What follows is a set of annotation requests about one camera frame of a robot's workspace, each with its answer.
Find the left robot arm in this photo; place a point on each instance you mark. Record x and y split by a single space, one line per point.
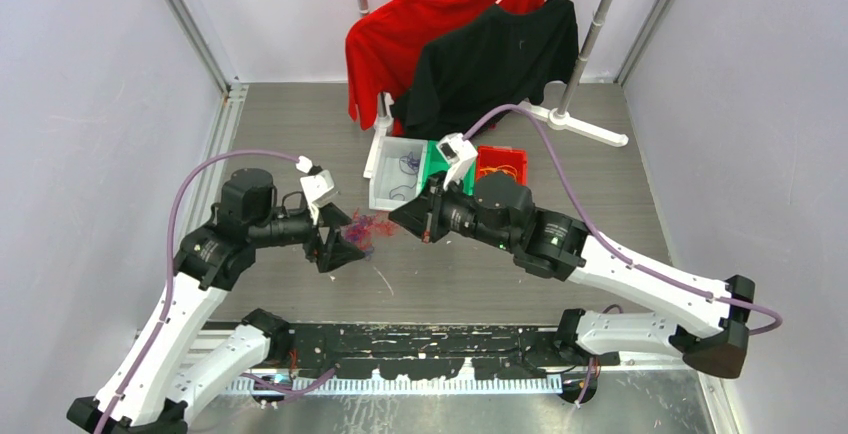
149 392

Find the white clothes rack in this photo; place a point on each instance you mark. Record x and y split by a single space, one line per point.
557 118

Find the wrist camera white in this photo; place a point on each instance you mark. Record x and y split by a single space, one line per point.
317 185
460 154

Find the red plastic bin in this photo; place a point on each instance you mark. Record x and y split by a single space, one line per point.
513 162

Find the red t-shirt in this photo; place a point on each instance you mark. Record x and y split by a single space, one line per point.
383 48

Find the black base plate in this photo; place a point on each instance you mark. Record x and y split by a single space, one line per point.
424 352

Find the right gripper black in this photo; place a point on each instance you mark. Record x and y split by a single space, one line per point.
413 215

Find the black t-shirt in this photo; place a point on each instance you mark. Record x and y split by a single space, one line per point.
499 58

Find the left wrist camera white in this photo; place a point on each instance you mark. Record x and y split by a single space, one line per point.
317 185

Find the white plastic bin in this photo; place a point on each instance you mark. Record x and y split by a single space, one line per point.
395 178

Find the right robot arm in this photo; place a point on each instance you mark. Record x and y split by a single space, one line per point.
699 320

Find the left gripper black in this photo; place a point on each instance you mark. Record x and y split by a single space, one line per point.
335 250

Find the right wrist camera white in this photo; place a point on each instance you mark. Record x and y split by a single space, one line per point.
460 154

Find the green plastic bin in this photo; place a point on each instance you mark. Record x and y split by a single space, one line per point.
434 162

